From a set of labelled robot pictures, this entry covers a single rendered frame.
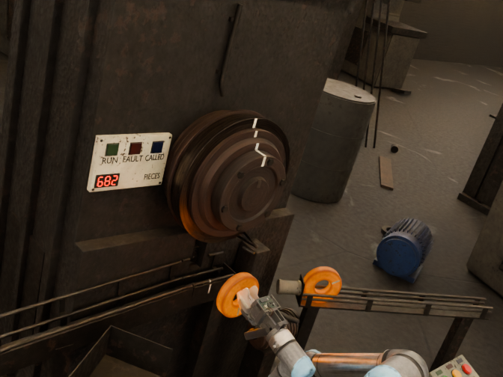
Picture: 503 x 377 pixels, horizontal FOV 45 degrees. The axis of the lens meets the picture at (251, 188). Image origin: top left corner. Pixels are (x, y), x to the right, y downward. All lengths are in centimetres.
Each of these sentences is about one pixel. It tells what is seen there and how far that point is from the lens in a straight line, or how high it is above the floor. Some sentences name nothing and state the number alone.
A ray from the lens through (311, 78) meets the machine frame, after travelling 232.
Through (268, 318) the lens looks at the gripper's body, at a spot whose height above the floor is 85.
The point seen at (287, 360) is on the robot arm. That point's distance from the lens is 186.
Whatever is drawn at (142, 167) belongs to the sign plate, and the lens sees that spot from 195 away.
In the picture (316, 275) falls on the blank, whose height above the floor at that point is 75.
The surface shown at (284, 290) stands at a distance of 240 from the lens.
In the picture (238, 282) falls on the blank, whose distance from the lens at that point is 195.
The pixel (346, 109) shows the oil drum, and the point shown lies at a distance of 469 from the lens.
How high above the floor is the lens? 193
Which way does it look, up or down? 23 degrees down
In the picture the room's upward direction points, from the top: 16 degrees clockwise
